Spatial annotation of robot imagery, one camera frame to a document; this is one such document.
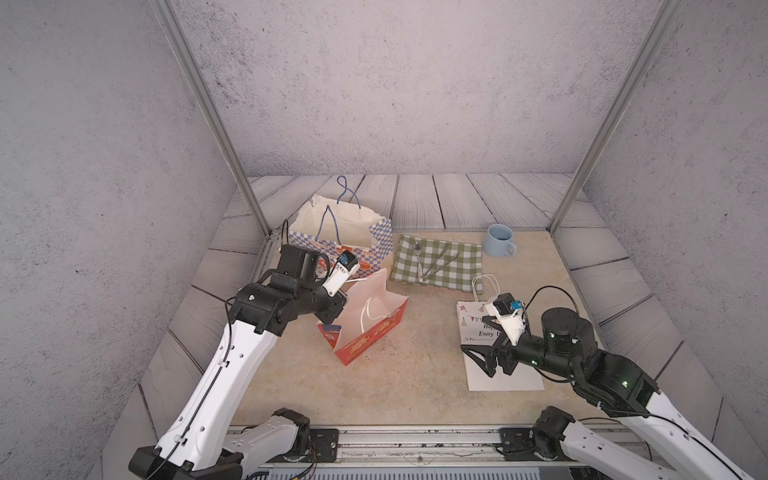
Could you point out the red paper gift bag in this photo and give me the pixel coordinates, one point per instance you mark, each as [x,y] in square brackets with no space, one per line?
[370,313]

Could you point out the frame post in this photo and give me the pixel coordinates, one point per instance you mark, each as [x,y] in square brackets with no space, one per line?
[177,40]
[640,65]

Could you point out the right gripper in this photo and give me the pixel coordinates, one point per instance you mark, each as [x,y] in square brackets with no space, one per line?
[504,349]

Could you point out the white Happy Every Day bag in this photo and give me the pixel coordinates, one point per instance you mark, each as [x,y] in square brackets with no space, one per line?
[470,314]

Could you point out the light blue mug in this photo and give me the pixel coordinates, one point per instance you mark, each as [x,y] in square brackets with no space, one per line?
[499,241]

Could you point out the metal spoon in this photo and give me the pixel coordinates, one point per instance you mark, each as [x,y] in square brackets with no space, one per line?
[417,250]

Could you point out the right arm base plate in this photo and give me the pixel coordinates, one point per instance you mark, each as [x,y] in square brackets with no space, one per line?
[516,444]

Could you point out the blue checkered paper bag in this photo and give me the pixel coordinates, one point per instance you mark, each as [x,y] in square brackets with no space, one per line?
[333,225]

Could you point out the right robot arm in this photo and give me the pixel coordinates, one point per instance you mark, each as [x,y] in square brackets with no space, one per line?
[612,383]

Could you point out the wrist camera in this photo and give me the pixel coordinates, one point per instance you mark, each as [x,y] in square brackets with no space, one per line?
[509,314]
[346,266]

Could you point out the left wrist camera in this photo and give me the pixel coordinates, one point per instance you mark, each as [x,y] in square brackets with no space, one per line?
[346,266]

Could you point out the left frame post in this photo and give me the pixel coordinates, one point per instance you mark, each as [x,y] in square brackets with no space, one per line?
[177,40]

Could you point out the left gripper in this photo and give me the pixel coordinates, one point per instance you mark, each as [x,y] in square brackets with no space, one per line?
[337,301]

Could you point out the green checkered cloth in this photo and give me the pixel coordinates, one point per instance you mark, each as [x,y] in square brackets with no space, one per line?
[457,276]

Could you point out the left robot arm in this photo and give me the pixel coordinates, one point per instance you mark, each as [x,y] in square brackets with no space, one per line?
[198,445]

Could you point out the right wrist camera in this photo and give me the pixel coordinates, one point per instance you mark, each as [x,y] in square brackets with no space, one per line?
[509,314]

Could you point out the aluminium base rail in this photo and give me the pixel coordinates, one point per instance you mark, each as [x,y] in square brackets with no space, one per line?
[437,453]

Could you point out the metal fork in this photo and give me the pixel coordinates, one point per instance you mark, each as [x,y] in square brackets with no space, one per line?
[447,256]

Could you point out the right frame post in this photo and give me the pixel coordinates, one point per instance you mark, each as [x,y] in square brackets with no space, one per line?
[640,65]

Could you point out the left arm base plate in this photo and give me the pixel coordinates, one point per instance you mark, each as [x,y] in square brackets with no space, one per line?
[322,446]

